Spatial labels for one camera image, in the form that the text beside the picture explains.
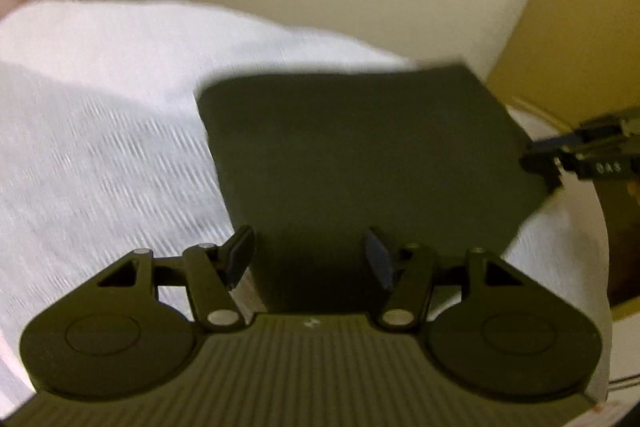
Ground pink and grey bedspread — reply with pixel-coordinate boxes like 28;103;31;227
0;57;614;413

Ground black pants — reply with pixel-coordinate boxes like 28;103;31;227
195;64;549;313

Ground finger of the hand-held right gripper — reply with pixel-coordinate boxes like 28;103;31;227
530;132;586;154
520;152;566;193

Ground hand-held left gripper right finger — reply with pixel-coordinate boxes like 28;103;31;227
365;227;526;333

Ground yellow wardrobe door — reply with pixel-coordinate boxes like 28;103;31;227
487;0;640;128

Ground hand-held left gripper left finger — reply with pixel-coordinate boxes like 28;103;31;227
97;226;256;333

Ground white quilted headboard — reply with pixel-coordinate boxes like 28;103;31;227
0;0;417;108

